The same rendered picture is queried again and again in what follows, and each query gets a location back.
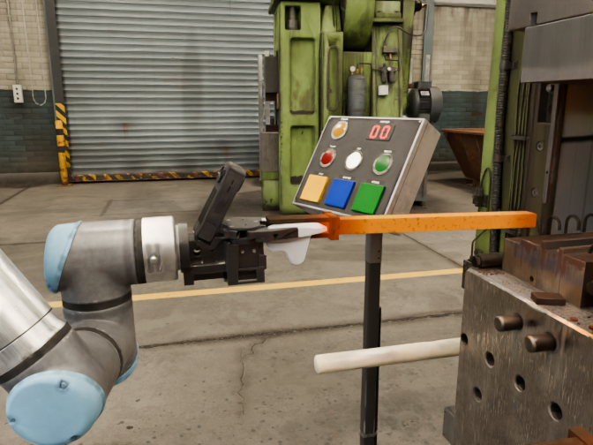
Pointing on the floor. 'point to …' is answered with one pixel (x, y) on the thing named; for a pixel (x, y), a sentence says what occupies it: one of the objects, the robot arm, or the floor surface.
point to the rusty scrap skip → (467, 151)
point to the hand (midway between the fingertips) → (316, 222)
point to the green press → (335, 81)
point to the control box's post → (373, 253)
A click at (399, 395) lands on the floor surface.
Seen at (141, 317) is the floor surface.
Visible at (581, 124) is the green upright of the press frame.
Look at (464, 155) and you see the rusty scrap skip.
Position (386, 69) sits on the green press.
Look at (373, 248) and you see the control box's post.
